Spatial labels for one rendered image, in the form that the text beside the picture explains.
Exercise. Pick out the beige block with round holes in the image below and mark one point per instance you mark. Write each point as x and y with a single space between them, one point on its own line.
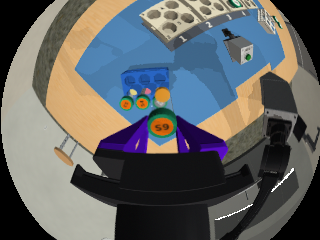
249 4

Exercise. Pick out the blue bench mat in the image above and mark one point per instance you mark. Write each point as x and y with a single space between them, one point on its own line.
202 76

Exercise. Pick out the white tube rack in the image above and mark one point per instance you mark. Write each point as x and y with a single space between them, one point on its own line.
263 22

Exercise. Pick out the beige bucket adapter with round holes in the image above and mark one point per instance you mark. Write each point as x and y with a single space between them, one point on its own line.
175 13
200 9
230 8

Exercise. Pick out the blue tube rack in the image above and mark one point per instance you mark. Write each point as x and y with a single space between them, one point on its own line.
147 77

